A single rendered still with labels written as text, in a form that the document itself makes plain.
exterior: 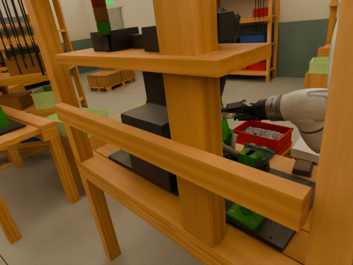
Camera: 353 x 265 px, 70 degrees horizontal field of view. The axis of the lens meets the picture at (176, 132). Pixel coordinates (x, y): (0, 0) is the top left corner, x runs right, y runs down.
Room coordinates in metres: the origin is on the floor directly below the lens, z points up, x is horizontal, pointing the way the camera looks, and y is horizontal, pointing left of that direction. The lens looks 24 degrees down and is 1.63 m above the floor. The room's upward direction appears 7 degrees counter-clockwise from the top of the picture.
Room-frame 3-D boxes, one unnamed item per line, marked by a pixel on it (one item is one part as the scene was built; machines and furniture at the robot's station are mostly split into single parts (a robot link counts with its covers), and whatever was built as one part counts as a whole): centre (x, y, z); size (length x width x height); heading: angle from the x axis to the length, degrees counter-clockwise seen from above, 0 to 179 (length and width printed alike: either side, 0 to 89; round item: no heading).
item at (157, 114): (1.12, 0.09, 1.07); 0.30 x 0.18 x 0.34; 42
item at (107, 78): (7.49, 1.66, 0.37); 1.20 x 0.80 x 0.74; 147
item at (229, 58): (0.96, 0.11, 1.52); 0.90 x 0.25 x 0.04; 42
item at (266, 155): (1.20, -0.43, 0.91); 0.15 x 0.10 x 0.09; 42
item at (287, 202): (0.89, 0.19, 1.23); 1.30 x 0.05 x 0.09; 42
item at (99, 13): (1.02, 0.22, 1.67); 0.05 x 0.05 x 0.05
